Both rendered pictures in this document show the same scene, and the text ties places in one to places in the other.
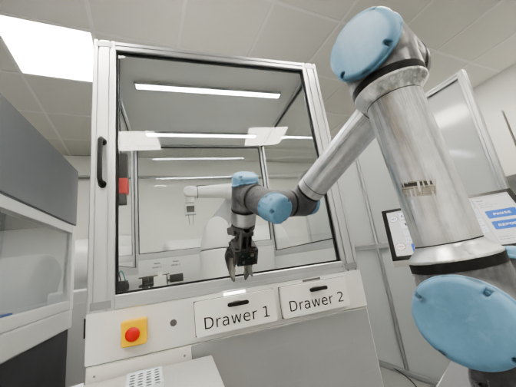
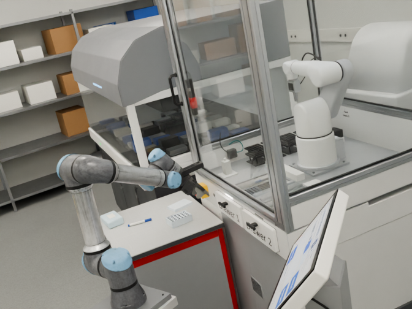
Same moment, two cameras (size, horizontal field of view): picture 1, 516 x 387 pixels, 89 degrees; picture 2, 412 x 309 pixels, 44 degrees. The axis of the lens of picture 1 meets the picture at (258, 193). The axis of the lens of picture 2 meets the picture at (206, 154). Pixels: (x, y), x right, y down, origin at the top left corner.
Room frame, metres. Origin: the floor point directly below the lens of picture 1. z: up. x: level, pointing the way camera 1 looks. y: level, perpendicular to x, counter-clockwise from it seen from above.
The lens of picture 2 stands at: (0.89, -2.26, 1.95)
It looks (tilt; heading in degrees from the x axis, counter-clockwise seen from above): 18 degrees down; 89
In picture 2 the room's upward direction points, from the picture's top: 12 degrees counter-clockwise
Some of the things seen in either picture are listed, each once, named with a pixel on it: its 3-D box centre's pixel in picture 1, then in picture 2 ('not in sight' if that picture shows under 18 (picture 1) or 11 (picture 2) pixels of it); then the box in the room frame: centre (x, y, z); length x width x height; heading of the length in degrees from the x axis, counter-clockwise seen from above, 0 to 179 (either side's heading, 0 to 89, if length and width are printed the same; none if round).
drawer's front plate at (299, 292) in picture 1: (315, 296); (259, 229); (1.10, -0.17, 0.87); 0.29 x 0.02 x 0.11; 108
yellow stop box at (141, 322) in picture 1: (134, 332); (202, 190); (0.88, 0.44, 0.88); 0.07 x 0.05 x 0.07; 108
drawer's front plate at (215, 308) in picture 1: (236, 311); (229, 208); (1.00, 0.13, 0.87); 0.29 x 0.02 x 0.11; 108
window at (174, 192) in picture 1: (229, 158); (216, 94); (1.04, 0.10, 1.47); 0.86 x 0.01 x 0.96; 108
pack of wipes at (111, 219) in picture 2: not in sight; (111, 219); (0.33, 0.52, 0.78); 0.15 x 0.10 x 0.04; 115
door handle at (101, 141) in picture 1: (100, 160); (175, 90); (0.85, 0.53, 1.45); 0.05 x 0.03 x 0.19; 18
